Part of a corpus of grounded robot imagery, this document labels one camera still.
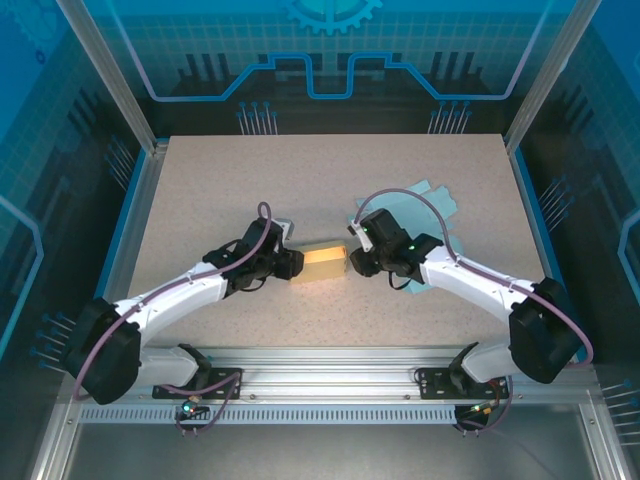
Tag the yellow paper box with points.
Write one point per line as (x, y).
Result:
(320, 270)

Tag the light blue paper box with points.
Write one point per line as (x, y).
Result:
(435, 200)

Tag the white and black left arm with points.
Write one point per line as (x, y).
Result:
(170, 305)

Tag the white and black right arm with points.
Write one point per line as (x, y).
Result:
(465, 280)

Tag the aluminium front beam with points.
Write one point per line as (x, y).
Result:
(325, 372)

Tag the blue table edge strip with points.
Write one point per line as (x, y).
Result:
(113, 250)
(538, 225)

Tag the small LED circuit board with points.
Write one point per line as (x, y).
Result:
(192, 406)
(480, 409)

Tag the grey metal bottom panel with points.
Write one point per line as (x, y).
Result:
(325, 455)

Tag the aluminium table side rail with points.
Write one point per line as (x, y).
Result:
(142, 200)

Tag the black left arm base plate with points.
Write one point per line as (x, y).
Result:
(225, 387)

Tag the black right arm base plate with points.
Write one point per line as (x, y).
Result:
(435, 385)

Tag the aluminium frame post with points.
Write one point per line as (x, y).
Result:
(541, 75)
(116, 75)

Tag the aluminium lower side rail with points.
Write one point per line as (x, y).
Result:
(57, 440)
(606, 440)

